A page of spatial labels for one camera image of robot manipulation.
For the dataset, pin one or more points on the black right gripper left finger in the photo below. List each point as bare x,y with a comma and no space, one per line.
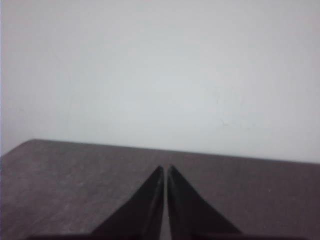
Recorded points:
140,218

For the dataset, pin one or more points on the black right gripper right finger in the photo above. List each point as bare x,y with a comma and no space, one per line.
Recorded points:
189,214

